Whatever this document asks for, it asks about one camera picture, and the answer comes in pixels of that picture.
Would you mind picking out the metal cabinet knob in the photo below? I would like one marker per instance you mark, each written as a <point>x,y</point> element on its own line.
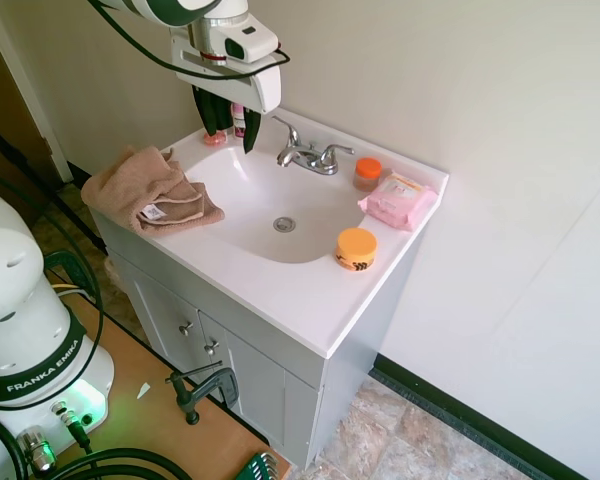
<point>211,347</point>
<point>185,328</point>

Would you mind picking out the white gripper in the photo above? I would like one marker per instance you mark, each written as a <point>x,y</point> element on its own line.
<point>252,90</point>

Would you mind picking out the beige pink towel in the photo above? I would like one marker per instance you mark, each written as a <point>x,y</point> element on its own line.
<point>130,185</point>

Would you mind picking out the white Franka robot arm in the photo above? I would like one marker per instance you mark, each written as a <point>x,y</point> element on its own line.
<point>15,280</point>

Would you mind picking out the round pink soap container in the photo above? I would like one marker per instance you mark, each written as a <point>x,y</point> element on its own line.
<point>215,139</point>

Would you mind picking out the green hex key set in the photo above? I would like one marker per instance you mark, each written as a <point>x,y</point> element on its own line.
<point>260,467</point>

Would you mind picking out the round orange tin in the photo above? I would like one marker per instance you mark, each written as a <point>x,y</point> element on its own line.
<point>356,245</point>

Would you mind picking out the pink wet wipes pack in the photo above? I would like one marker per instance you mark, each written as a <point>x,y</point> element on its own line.
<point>397,200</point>

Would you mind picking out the white paper scrap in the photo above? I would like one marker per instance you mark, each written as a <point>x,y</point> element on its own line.
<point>143,390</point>

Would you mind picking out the metal sink drain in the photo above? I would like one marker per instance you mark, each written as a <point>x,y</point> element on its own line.
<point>284,223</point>

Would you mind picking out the pink deodorant stick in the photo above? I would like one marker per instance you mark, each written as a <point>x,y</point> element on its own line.
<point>238,125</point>

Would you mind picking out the small jar with orange lid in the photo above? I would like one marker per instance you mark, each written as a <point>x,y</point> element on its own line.
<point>366,175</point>

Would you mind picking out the white sink vanity top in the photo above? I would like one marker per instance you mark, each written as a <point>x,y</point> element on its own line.
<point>280,310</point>

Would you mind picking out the grey vanity cabinet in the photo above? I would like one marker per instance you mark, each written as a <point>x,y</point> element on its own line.
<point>260,380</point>

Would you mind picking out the black baseboard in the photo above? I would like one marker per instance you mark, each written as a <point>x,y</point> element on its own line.
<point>480,420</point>

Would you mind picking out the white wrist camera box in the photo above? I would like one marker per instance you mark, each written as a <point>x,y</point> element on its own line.
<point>250,42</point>

